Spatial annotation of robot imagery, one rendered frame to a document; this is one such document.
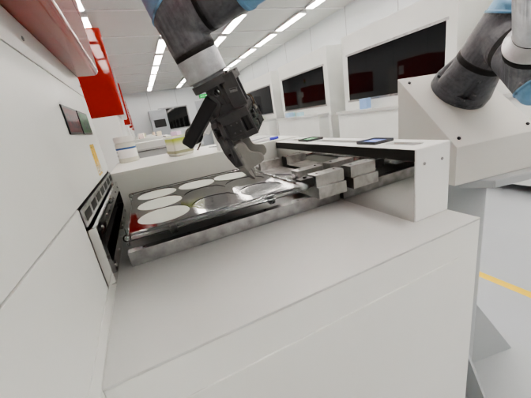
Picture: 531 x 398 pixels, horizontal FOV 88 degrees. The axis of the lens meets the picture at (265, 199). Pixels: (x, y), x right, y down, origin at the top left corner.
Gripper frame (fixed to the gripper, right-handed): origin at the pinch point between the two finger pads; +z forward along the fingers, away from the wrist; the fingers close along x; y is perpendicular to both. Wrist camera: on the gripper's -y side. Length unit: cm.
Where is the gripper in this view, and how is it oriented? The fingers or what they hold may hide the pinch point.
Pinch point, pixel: (249, 174)
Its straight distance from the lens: 59.9
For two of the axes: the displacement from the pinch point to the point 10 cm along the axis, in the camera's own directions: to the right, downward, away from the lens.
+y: 9.0, -2.8, -3.5
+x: 1.4, -5.7, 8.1
